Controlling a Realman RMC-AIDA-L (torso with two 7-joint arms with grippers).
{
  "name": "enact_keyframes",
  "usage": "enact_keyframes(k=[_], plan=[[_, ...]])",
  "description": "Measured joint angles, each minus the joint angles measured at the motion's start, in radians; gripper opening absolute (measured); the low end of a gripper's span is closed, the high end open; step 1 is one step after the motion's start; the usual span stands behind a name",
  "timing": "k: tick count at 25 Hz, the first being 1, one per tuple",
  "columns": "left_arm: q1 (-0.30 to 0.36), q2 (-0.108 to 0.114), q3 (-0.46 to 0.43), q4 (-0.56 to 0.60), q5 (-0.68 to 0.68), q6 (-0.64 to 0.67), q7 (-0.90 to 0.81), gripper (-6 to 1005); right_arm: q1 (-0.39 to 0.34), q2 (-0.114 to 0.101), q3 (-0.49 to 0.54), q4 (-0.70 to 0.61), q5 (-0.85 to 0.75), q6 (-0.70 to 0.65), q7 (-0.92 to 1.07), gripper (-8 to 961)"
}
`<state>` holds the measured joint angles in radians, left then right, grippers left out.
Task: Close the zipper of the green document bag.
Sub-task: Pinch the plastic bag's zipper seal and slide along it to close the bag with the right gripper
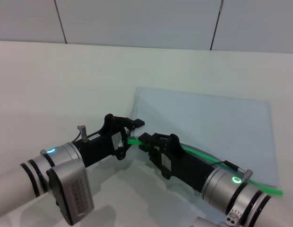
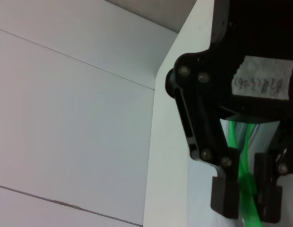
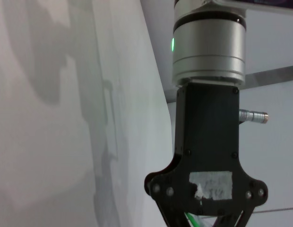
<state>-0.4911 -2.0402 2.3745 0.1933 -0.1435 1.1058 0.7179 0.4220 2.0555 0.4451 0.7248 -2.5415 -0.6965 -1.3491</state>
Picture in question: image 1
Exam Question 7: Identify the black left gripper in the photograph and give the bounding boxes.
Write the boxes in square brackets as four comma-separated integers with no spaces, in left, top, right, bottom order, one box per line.
[72,113,146,169]

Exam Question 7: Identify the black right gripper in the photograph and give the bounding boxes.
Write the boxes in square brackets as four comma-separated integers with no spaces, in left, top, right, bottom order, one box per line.
[138,132,223,192]

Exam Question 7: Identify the clear green-zip document bag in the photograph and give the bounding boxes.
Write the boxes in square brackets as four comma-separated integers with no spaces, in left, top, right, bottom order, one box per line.
[127,86,284,196]

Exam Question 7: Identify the left gripper cable connector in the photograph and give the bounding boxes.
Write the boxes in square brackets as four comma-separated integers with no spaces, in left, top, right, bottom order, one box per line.
[77,125,88,143]

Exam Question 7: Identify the gripper cable connector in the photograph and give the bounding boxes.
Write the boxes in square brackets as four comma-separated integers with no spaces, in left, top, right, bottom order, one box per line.
[77,125,88,143]
[205,160,254,177]

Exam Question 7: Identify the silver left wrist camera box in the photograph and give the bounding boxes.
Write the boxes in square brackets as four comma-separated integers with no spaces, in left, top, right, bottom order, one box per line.
[46,158,95,226]

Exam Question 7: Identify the right gripper cable connector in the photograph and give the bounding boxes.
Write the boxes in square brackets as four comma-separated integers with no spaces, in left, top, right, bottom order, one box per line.
[205,160,254,177]

